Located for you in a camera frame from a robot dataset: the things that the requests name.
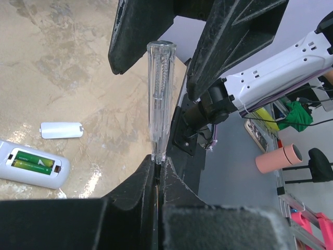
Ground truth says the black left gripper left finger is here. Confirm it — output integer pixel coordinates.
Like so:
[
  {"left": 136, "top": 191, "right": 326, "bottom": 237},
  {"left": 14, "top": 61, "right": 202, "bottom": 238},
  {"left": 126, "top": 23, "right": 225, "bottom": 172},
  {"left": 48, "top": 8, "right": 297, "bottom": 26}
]
[{"left": 1, "top": 155, "right": 159, "bottom": 249}]

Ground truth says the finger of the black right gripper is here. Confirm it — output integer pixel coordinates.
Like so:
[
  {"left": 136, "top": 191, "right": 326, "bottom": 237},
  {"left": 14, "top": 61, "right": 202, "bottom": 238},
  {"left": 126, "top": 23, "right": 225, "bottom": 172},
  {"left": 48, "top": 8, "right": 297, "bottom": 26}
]
[
  {"left": 187, "top": 1, "right": 288, "bottom": 101},
  {"left": 108, "top": 1, "right": 175, "bottom": 74}
]

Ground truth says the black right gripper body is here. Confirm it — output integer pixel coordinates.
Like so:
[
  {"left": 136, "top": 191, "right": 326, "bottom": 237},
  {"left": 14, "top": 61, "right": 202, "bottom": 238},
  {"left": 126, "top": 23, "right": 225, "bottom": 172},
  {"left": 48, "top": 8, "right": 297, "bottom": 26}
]
[{"left": 173, "top": 0, "right": 214, "bottom": 21}]

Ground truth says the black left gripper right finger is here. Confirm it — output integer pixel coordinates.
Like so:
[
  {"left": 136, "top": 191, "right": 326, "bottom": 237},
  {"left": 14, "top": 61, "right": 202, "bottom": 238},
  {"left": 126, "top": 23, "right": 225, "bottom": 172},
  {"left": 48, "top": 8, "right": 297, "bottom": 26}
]
[{"left": 161, "top": 158, "right": 296, "bottom": 249}]

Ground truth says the clear handled screwdriver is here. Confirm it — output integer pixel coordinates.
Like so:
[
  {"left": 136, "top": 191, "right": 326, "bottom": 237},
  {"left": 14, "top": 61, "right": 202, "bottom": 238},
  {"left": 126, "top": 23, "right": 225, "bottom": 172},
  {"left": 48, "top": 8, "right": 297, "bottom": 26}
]
[{"left": 147, "top": 41, "right": 176, "bottom": 165}]

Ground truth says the white battery cover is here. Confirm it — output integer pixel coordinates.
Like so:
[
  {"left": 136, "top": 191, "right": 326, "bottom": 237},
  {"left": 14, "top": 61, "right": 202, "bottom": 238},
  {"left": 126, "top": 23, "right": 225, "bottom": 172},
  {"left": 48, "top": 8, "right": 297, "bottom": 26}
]
[{"left": 40, "top": 122, "right": 84, "bottom": 139}]

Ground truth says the white remote control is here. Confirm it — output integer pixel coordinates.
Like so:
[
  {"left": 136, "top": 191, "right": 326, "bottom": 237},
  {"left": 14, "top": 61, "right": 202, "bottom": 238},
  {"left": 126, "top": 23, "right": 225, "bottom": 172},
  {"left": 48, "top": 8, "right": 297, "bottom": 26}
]
[{"left": 1, "top": 140, "right": 70, "bottom": 189}]

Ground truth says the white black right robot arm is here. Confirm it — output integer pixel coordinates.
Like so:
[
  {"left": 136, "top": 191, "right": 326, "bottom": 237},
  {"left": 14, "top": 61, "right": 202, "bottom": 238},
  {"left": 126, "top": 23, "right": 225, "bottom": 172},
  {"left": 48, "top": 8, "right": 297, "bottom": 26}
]
[{"left": 108, "top": 1, "right": 332, "bottom": 132}]

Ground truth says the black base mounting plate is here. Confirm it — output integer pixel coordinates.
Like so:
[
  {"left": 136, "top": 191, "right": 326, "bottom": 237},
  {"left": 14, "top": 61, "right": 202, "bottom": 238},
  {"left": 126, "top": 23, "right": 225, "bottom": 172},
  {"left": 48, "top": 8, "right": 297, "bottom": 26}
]
[{"left": 166, "top": 58, "right": 209, "bottom": 178}]

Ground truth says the green cloth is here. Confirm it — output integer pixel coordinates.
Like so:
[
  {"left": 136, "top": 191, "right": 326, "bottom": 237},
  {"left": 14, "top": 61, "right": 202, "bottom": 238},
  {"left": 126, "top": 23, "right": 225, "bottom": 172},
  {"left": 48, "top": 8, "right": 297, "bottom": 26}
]
[{"left": 277, "top": 101, "right": 313, "bottom": 132}]

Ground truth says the green AA battery lower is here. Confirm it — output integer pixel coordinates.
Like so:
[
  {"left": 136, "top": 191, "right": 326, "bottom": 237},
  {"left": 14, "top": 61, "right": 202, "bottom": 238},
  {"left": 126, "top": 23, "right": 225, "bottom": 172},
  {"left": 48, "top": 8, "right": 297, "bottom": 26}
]
[{"left": 11, "top": 160, "right": 52, "bottom": 175}]

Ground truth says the green aa battery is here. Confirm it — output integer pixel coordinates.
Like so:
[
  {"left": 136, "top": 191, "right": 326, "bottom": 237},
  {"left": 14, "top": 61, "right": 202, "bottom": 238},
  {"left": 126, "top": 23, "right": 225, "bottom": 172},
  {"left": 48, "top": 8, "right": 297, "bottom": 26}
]
[
  {"left": 11, "top": 160, "right": 52, "bottom": 175},
  {"left": 15, "top": 151, "right": 55, "bottom": 168}
]

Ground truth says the green AA battery upper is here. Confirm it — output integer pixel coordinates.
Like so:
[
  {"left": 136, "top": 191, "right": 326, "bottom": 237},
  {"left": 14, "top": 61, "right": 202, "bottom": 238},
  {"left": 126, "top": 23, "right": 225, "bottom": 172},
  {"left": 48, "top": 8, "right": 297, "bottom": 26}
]
[{"left": 15, "top": 151, "right": 55, "bottom": 168}]

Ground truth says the pink cylindrical tumbler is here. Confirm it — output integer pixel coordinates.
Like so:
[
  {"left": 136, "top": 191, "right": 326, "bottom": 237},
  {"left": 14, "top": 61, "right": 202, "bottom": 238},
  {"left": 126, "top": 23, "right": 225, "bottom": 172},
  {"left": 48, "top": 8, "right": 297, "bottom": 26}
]
[{"left": 255, "top": 144, "right": 303, "bottom": 173}]

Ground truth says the black chair armrest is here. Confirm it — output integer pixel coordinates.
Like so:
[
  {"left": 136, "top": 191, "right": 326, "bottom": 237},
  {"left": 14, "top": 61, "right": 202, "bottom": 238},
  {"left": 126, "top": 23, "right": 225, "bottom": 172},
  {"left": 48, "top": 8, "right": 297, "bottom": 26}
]
[{"left": 309, "top": 148, "right": 332, "bottom": 183}]

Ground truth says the pink plastic frame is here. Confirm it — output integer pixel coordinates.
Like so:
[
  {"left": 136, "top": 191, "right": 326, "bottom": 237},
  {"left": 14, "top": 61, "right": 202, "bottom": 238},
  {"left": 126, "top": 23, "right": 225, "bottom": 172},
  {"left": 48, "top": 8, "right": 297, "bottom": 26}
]
[{"left": 290, "top": 210, "right": 332, "bottom": 249}]

